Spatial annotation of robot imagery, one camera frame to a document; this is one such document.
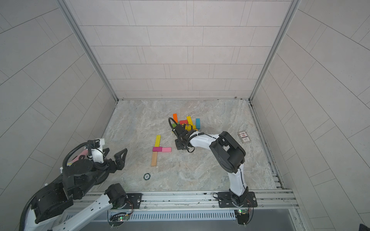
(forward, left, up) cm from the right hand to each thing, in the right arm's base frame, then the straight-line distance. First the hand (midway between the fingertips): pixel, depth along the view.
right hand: (180, 144), depth 94 cm
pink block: (-5, +8, +3) cm, 10 cm away
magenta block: (-4, +14, +3) cm, 15 cm away
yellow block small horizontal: (0, -6, +18) cm, 19 cm away
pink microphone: (-13, +45, +21) cm, 51 cm away
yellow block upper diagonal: (+19, -6, +3) cm, 20 cm away
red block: (+17, -2, +2) cm, 17 cm away
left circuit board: (-38, +30, +1) cm, 48 cm away
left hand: (-15, +23, +28) cm, 39 cm away
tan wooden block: (-10, +15, +4) cm, 19 cm away
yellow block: (+1, +14, +4) cm, 15 cm away
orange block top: (+22, +4, +4) cm, 22 cm away
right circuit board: (-40, -30, 0) cm, 50 cm away
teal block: (+14, -13, +2) cm, 19 cm away
